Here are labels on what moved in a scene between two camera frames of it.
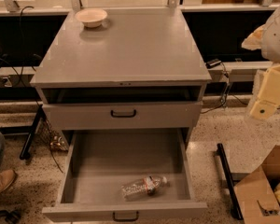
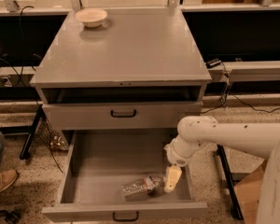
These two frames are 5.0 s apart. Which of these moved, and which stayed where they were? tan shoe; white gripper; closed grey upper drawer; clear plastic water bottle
Moved: white gripper
Stayed: clear plastic water bottle; closed grey upper drawer; tan shoe
